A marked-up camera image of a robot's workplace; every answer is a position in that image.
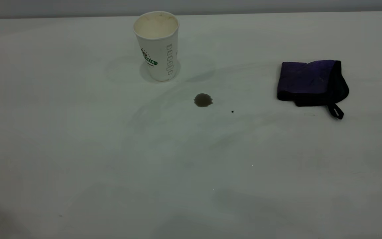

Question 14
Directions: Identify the brown coffee spill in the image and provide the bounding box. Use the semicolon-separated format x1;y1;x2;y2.
194;93;214;108

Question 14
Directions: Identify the white Coffee Star paper cup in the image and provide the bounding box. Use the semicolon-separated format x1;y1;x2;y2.
133;11;180;82

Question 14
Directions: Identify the purple and black cloth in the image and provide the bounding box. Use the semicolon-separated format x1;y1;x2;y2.
277;60;350;120

